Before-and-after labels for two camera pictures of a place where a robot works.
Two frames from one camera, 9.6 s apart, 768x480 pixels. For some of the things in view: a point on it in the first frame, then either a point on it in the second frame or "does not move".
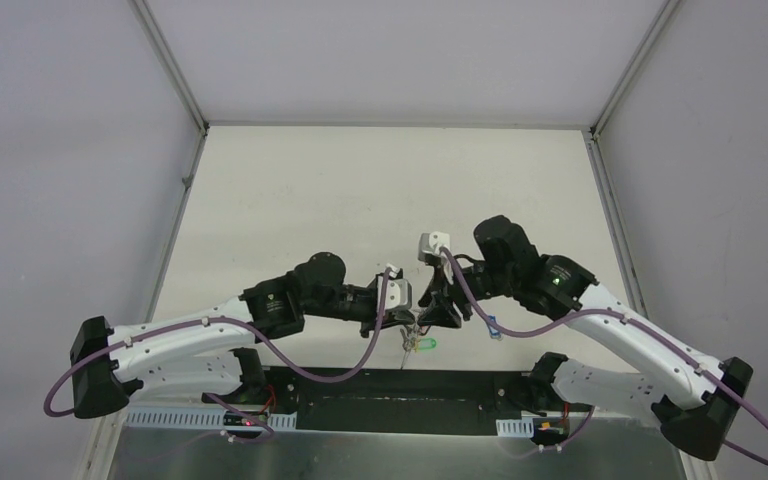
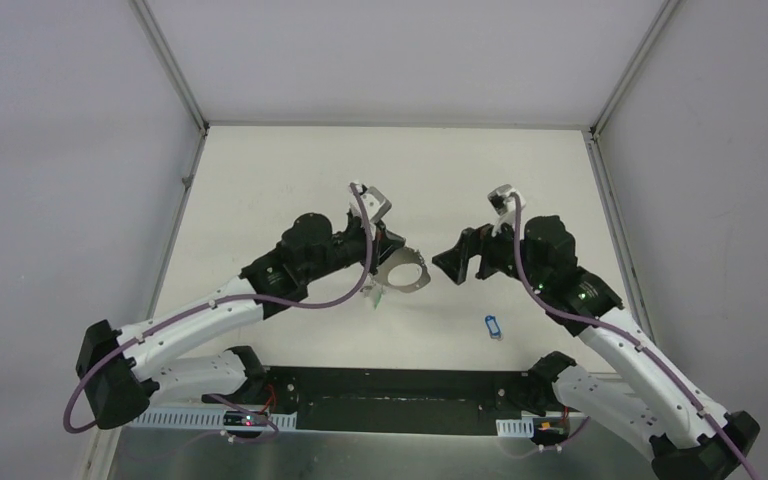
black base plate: (402, 402) does not move
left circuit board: (233, 419) does not move
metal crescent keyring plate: (409, 344) → (400, 256)
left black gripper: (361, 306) → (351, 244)
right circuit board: (550, 430) does not move
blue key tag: (494, 332) does not move
